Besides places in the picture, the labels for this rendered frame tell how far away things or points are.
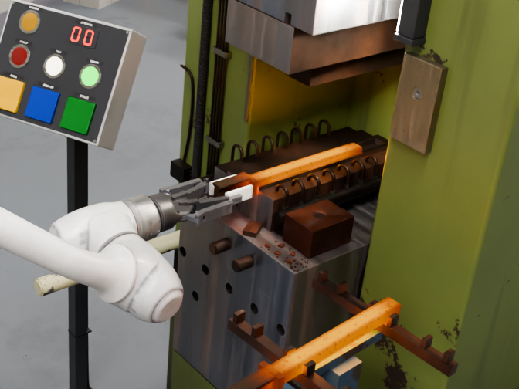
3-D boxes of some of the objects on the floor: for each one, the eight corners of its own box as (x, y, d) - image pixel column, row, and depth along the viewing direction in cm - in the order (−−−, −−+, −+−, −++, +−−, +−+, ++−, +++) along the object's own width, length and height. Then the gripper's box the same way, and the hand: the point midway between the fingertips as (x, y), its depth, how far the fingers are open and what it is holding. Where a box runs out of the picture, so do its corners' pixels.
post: (76, 404, 271) (73, 64, 218) (69, 397, 274) (65, 59, 221) (87, 399, 274) (88, 62, 221) (80, 391, 276) (79, 55, 223)
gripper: (125, 212, 185) (217, 184, 199) (175, 252, 174) (269, 219, 188) (126, 180, 181) (219, 153, 196) (177, 219, 170) (273, 187, 184)
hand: (232, 189), depth 190 cm, fingers open, 4 cm apart
